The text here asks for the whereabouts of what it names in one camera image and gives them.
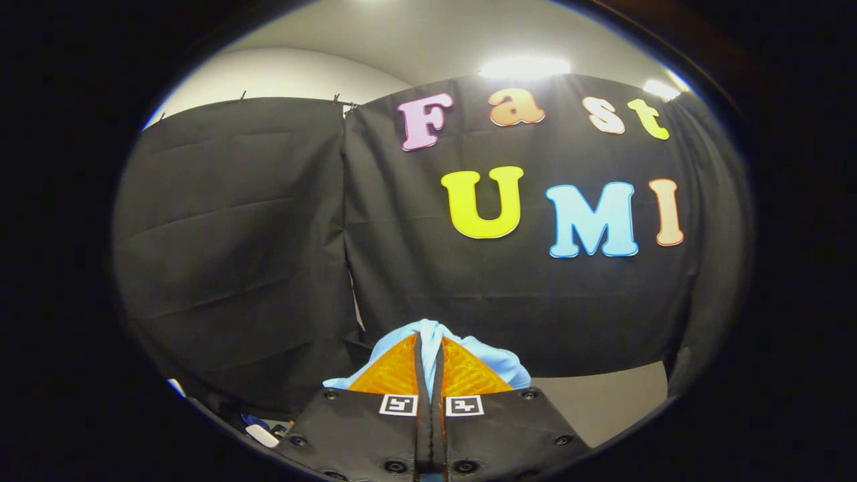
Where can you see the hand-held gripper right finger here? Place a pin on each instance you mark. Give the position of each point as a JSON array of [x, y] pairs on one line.
[[502, 435]]

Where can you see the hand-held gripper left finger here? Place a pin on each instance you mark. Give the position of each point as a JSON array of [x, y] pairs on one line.
[[361, 435]]

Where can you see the light blue polo shirt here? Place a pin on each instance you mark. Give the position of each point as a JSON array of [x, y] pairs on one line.
[[499, 361]]

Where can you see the small white object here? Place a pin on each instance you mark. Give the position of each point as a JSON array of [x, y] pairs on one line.
[[262, 436]]

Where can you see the small blue object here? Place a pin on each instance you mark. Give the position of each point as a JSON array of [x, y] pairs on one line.
[[253, 422]]

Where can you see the black backdrop cloth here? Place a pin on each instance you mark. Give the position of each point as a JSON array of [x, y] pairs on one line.
[[234, 254]]

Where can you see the ceiling light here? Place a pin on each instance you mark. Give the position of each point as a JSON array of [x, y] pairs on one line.
[[524, 67], [661, 89]]

